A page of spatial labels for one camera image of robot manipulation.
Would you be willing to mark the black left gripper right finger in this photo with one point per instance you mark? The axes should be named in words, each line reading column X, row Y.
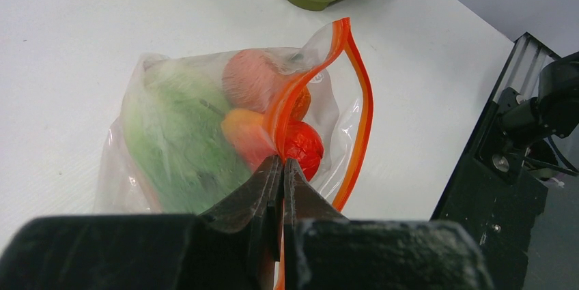
column 325, row 250

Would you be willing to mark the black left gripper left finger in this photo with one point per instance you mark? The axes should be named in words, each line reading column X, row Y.
column 233, row 245

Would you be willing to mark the clear orange zip top bag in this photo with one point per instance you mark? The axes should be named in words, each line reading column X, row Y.
column 323, row 122

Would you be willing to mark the green white lettuce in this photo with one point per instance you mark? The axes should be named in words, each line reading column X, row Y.
column 171, row 120

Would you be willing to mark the orange tangerine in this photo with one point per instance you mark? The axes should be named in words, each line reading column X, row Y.
column 256, row 79

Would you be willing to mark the black mounting base plate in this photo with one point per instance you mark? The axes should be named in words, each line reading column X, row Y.
column 490, row 193

